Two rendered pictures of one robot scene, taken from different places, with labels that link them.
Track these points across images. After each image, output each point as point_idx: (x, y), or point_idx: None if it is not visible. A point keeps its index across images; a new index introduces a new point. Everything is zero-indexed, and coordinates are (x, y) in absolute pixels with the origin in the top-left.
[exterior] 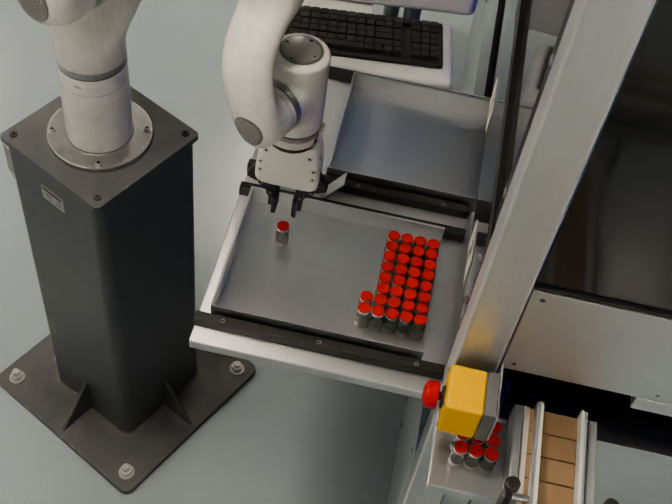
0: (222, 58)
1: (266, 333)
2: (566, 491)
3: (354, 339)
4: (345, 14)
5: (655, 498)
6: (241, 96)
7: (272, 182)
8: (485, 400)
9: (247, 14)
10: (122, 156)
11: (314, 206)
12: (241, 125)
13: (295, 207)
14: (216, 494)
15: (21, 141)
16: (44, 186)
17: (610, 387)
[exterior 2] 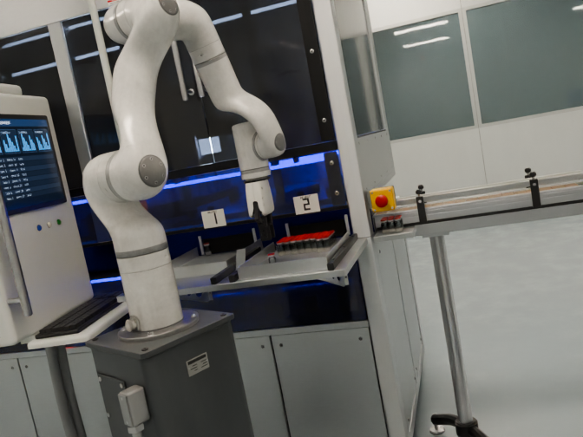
0: (253, 115)
1: (340, 252)
2: (410, 207)
3: (342, 240)
4: (73, 311)
5: (389, 252)
6: (273, 121)
7: (267, 211)
8: (386, 186)
9: (242, 96)
10: (188, 313)
11: (252, 262)
12: (278, 140)
13: (273, 227)
14: None
15: (153, 346)
16: (189, 360)
17: (372, 185)
